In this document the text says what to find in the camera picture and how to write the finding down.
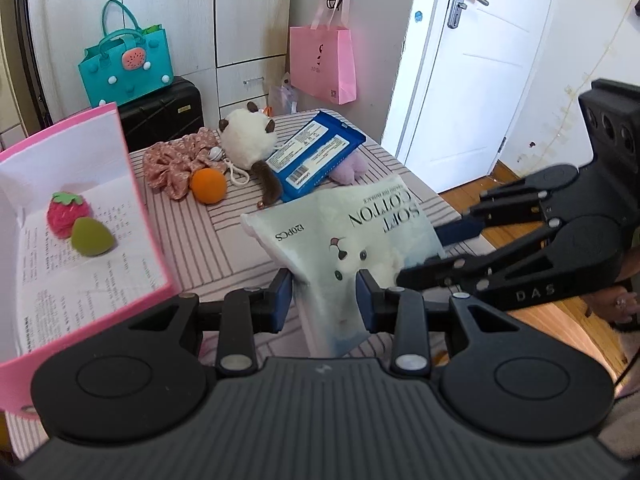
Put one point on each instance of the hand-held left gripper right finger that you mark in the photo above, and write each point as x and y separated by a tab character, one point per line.
366	302

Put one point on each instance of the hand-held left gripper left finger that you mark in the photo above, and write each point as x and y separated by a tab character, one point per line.
283	302

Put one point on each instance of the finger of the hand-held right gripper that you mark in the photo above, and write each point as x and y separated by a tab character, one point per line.
450	271
460	230

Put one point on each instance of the white cotton pads packet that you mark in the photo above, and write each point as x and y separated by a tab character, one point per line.
320	240

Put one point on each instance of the purple plush toy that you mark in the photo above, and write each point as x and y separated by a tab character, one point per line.
350	170

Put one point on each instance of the orange soft ball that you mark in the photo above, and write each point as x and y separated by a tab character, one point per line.
208	186

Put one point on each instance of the blue wipes packet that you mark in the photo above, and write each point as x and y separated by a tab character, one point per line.
312	152

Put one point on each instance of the white cat plush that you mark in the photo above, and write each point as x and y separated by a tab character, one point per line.
247	140

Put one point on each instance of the pink floral scrunchie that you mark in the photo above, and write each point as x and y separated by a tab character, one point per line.
170	165

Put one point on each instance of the pink storage box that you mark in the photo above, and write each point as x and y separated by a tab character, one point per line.
100	240

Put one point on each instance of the person's right hand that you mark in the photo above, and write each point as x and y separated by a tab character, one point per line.
617	305

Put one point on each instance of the striped pink tablecloth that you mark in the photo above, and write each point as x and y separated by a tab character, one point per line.
225	245

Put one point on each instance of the white door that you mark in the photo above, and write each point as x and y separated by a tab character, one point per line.
480	85

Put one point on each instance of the green egg-shaped sponge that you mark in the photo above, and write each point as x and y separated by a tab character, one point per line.
92	237

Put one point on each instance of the clear plastic packet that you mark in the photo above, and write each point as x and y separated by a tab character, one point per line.
284	97

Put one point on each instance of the pink paper bag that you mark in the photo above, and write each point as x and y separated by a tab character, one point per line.
322	60

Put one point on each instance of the black suitcase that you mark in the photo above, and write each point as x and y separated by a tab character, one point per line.
160	115

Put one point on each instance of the red strawberry plush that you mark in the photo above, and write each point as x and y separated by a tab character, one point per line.
65	212

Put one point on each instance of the teal tote bag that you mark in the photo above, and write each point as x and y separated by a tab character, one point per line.
125	70

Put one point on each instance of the grey wooden wardrobe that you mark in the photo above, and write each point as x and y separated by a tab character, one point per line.
200	10

